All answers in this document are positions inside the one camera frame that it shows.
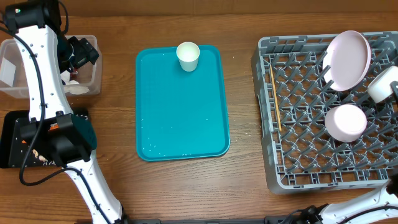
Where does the pink bowl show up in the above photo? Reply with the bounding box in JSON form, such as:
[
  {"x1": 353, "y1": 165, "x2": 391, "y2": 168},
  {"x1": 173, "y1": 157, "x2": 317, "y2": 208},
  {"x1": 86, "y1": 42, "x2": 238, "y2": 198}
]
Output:
[{"x1": 325, "y1": 104, "x2": 367, "y2": 142}]

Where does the white paper cup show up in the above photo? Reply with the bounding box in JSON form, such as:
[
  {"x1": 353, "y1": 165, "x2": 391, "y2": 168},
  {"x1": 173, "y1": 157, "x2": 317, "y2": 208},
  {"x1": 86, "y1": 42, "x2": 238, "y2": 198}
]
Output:
[{"x1": 176, "y1": 42, "x2": 200, "y2": 72}]

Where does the black food waste tray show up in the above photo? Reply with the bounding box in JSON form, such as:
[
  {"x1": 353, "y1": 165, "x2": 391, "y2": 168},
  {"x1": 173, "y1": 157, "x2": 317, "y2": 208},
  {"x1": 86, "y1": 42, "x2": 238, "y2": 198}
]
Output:
[{"x1": 0, "y1": 107, "x2": 91, "y2": 169}]

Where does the clear plastic bin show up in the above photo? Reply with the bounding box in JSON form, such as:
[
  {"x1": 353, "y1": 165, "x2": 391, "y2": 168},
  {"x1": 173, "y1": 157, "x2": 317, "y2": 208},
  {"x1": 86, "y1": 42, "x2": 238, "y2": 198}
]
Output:
[{"x1": 1, "y1": 39, "x2": 103, "y2": 98}]

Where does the white napkin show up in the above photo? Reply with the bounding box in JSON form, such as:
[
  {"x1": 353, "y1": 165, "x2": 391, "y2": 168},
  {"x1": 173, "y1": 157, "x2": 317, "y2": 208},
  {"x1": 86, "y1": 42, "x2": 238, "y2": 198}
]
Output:
[{"x1": 61, "y1": 70, "x2": 91, "y2": 95}]

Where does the pink plate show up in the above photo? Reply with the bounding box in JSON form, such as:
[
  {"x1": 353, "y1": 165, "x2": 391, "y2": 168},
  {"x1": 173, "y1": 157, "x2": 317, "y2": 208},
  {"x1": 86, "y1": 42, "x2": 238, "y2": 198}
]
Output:
[{"x1": 323, "y1": 30, "x2": 371, "y2": 91}]

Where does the grey dishwasher rack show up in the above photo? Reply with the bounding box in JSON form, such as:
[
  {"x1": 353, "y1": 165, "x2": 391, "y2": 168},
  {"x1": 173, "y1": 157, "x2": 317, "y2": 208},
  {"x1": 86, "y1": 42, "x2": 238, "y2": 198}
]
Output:
[{"x1": 251, "y1": 31, "x2": 397, "y2": 194}]

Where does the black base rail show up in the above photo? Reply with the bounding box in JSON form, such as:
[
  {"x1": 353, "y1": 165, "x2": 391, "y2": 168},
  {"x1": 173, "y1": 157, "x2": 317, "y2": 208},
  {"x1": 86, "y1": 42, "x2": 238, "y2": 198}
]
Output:
[{"x1": 127, "y1": 216, "x2": 287, "y2": 224}]

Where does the orange carrot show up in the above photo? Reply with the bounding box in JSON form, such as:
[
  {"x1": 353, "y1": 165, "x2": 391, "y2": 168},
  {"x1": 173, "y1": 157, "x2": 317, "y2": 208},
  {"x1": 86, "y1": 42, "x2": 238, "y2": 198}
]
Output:
[{"x1": 22, "y1": 123, "x2": 58, "y2": 144}]

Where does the white bowl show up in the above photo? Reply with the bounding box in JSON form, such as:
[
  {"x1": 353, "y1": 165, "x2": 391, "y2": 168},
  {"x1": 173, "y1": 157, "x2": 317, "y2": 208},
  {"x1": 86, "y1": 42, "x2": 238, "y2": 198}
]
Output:
[{"x1": 367, "y1": 66, "x2": 397, "y2": 103}]

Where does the pile of rice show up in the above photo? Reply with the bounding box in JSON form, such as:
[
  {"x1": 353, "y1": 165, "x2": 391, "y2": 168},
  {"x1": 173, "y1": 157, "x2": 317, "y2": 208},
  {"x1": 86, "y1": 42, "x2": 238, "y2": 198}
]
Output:
[{"x1": 30, "y1": 114, "x2": 90, "y2": 164}]

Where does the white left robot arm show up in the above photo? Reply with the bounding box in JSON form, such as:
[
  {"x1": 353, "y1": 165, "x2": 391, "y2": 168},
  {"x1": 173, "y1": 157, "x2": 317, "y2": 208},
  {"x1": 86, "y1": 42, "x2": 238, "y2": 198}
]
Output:
[{"x1": 1, "y1": 1, "x2": 129, "y2": 223}]

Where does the wooden chopstick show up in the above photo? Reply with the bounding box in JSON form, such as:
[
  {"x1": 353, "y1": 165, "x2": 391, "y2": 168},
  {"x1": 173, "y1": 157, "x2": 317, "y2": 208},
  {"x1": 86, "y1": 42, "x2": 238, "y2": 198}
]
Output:
[{"x1": 269, "y1": 63, "x2": 282, "y2": 131}]

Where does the teal plastic tray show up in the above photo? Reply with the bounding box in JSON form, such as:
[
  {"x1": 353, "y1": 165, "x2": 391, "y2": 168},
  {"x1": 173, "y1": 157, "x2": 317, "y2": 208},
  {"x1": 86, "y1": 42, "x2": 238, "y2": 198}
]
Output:
[{"x1": 136, "y1": 45, "x2": 230, "y2": 162}]

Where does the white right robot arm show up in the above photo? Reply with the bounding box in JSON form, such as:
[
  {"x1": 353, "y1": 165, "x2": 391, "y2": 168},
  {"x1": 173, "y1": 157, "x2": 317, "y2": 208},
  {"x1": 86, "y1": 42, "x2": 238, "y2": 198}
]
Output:
[{"x1": 281, "y1": 169, "x2": 397, "y2": 223}]

